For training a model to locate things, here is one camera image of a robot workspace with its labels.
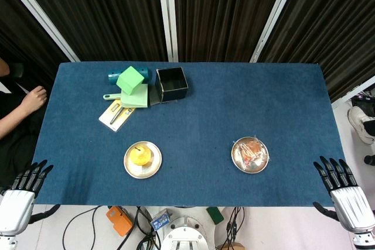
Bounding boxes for pastry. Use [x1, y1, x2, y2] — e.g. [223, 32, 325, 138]
[237, 136, 271, 172]

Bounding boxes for black bag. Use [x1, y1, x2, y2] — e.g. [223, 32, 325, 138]
[350, 91, 375, 109]

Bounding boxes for white frame post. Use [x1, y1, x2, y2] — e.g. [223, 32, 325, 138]
[156, 0, 179, 63]
[250, 0, 304, 63]
[0, 0, 81, 63]
[331, 76, 375, 109]

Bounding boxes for orange device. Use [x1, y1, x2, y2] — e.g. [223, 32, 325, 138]
[105, 206, 134, 237]

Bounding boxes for black open square box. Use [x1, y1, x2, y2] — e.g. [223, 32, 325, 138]
[155, 67, 189, 104]

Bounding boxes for brown wooden piece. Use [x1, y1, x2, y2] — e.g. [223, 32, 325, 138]
[224, 241, 246, 250]

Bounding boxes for yellow pen blister pack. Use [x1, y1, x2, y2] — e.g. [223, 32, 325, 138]
[98, 99, 137, 133]

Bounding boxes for black cable bundle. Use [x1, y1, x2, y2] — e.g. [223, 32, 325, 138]
[117, 206, 162, 250]
[219, 206, 246, 250]

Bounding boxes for dark teal chair part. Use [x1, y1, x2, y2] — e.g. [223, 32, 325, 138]
[9, 62, 24, 79]

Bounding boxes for blue white label box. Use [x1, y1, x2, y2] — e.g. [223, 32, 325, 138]
[150, 208, 172, 231]

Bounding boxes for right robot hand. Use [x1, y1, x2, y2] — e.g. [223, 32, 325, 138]
[312, 156, 375, 235]

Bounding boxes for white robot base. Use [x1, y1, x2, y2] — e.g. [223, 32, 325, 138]
[146, 206, 226, 250]

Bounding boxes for person's hand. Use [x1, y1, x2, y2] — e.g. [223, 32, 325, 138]
[22, 85, 48, 114]

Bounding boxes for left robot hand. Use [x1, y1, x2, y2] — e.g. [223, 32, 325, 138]
[0, 159, 61, 236]

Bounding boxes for green foam cube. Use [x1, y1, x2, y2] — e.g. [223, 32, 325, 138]
[116, 66, 145, 96]

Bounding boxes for yellow toy pear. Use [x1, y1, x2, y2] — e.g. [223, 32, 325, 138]
[131, 145, 154, 166]

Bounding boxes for black pleated curtain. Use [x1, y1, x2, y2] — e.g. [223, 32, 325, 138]
[0, 0, 70, 90]
[13, 0, 168, 63]
[172, 0, 290, 63]
[258, 0, 375, 102]

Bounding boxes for light green sticky notes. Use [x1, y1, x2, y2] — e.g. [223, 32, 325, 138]
[120, 83, 149, 109]

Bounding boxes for round metal plate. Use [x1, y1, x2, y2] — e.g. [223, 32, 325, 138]
[123, 141, 162, 179]
[231, 136, 270, 174]

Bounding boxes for teal cylinder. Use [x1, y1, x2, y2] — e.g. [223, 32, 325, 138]
[107, 67, 149, 86]

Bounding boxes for black cable loop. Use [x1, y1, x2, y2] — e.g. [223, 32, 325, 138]
[62, 206, 103, 250]

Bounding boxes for dark green block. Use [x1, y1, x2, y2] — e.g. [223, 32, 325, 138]
[206, 206, 225, 225]

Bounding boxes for person's forearm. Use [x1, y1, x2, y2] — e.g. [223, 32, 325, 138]
[0, 105, 30, 140]

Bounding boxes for blue table cloth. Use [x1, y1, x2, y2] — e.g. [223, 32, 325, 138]
[30, 61, 346, 207]

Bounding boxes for white sneaker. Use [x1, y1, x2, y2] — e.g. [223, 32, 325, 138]
[347, 106, 375, 145]

